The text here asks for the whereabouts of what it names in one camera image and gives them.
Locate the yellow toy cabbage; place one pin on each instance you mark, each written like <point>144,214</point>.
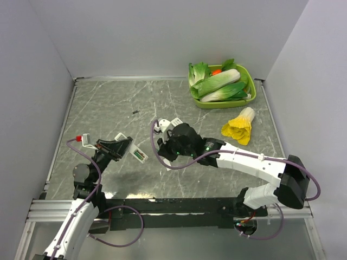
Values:
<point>240,127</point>

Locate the plain white remote control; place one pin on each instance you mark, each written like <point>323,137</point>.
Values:
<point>133,149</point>

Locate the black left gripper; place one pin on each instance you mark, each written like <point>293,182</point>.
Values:
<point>113,149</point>

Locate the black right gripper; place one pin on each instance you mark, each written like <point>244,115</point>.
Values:
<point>164,149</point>

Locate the green plastic basket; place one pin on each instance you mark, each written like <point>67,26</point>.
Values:
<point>235,101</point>

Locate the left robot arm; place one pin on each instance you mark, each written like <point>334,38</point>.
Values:
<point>88,199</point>

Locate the large green toy cabbage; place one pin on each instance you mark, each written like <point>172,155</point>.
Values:
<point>217,81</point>

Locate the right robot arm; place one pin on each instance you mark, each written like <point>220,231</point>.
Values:
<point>286,179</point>

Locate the white remote with buttons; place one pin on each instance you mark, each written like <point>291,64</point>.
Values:
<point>176,121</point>

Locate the white battery cover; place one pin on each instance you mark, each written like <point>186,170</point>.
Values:
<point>167,163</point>

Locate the orange toy carrot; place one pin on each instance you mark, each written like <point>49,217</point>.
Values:
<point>216,72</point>

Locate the black base bar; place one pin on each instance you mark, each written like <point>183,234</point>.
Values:
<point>124,214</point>

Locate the green toy bok choy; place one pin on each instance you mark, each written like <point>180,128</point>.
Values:
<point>228,92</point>

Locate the green toy lettuce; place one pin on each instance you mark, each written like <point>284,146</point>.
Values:
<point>198,72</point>

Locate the aluminium frame rail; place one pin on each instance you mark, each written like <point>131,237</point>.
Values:
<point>57,210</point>

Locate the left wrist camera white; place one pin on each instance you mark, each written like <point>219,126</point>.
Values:
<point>85,140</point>

